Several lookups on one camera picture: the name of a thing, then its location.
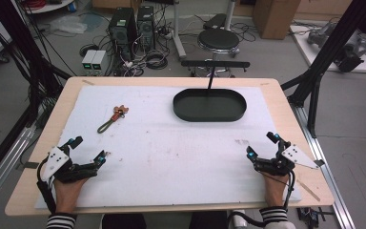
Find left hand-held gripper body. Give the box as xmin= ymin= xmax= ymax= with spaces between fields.
xmin=40 ymin=143 xmax=99 ymax=184

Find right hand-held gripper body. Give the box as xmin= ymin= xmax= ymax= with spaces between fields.
xmin=253 ymin=139 xmax=320 ymax=177

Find keychain with brown charm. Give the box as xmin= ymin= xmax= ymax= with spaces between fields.
xmin=96 ymin=105 xmax=130 ymax=135

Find black oval tray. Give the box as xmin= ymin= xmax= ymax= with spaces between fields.
xmin=173 ymin=88 xmax=248 ymax=123

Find person's right hand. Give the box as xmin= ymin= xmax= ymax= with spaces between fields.
xmin=262 ymin=173 xmax=291 ymax=209

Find person's left hand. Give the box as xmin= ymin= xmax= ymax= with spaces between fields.
xmin=52 ymin=177 xmax=89 ymax=215

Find wooden stick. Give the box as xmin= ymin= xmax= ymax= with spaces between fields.
xmin=296 ymin=178 xmax=321 ymax=202

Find person's right striped sleeve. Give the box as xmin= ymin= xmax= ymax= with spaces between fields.
xmin=259 ymin=205 xmax=290 ymax=224

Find person's striped sleeve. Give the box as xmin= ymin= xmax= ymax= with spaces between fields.
xmin=46 ymin=212 xmax=78 ymax=229
xmin=259 ymin=205 xmax=290 ymax=224

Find person's left striped sleeve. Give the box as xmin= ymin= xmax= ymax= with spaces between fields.
xmin=46 ymin=212 xmax=78 ymax=229

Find white foam mat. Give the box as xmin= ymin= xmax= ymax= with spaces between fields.
xmin=34 ymin=85 xmax=302 ymax=210

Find black parts on floor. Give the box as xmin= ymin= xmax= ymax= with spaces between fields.
xmin=296 ymin=206 xmax=332 ymax=229

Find grey power supply unit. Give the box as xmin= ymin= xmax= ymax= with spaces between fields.
xmin=81 ymin=49 xmax=98 ymax=72
xmin=91 ymin=50 xmax=108 ymax=73

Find black T-shaped rack stand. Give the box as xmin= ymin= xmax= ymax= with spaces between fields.
xmin=180 ymin=59 xmax=252 ymax=91

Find person's dark trousers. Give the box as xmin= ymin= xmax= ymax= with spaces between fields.
xmin=101 ymin=211 xmax=230 ymax=229

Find white board with devices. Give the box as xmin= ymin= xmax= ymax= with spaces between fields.
xmin=289 ymin=18 xmax=366 ymax=74

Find black round stool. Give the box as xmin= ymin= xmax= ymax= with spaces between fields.
xmin=197 ymin=28 xmax=241 ymax=59

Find black computer tower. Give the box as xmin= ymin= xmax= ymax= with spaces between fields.
xmin=136 ymin=5 xmax=156 ymax=52
xmin=108 ymin=7 xmax=138 ymax=62

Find clear plastic bag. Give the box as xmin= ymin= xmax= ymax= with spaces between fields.
xmin=49 ymin=14 xmax=89 ymax=35

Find cardboard box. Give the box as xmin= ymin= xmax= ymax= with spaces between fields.
xmin=252 ymin=0 xmax=302 ymax=41

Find grey table leg stand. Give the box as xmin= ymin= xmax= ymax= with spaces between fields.
xmin=170 ymin=0 xmax=188 ymax=61

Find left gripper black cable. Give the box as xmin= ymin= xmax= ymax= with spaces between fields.
xmin=36 ymin=156 xmax=57 ymax=215

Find aluminium rail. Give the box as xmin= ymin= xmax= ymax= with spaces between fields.
xmin=0 ymin=125 xmax=37 ymax=214
xmin=290 ymin=103 xmax=356 ymax=229

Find black metal frame post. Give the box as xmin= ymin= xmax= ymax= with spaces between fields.
xmin=0 ymin=0 xmax=72 ymax=128
xmin=280 ymin=0 xmax=366 ymax=138

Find coiled black cable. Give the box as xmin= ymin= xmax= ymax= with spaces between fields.
xmin=145 ymin=51 xmax=170 ymax=71

